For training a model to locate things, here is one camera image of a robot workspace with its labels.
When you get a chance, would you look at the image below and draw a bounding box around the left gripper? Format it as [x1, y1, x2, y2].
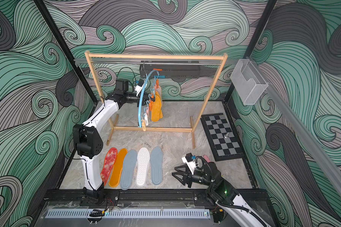
[124, 93, 155, 109]

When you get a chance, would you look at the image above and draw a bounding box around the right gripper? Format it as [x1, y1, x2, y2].
[174, 162, 216, 188]

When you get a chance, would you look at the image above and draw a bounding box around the blue clip hanger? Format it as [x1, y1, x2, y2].
[137, 69, 160, 128]

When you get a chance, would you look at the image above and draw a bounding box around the orange insole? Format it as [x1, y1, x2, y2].
[151, 92, 163, 122]
[109, 148, 128, 188]

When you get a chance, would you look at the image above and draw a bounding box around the grey blue insole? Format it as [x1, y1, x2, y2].
[150, 147, 163, 185]
[120, 150, 137, 191]

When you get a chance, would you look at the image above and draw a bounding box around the white insole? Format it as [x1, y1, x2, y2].
[136, 147, 150, 187]

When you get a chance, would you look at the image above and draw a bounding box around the red patterned insole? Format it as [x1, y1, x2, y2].
[100, 148, 118, 185]

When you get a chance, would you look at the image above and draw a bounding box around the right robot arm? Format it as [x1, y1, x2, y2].
[172, 153, 270, 227]

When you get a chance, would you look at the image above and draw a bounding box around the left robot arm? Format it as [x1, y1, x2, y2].
[73, 79, 144, 203]

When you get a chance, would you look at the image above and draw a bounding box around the white clothes peg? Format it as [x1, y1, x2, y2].
[144, 113, 149, 126]

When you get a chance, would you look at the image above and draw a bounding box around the pink microphone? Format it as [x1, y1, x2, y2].
[202, 155, 211, 163]

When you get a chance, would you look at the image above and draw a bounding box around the black white chessboard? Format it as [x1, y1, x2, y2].
[200, 113, 244, 161]

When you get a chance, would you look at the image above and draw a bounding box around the wooden clothes rack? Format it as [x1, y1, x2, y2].
[85, 51, 228, 148]

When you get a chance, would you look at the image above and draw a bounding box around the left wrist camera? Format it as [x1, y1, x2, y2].
[135, 79, 145, 96]

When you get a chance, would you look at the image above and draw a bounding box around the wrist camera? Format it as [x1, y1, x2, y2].
[181, 153, 198, 174]
[135, 79, 145, 96]

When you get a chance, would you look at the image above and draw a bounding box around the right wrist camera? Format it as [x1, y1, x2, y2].
[181, 153, 198, 174]

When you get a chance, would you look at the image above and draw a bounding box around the black wall tool holder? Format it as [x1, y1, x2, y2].
[139, 64, 201, 79]

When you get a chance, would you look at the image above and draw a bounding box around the clear acrylic wall box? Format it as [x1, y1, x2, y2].
[230, 59, 268, 106]

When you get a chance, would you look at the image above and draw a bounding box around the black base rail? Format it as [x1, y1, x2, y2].
[42, 188, 271, 206]

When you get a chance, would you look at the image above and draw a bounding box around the white slotted cable duct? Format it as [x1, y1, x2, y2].
[45, 208, 210, 219]

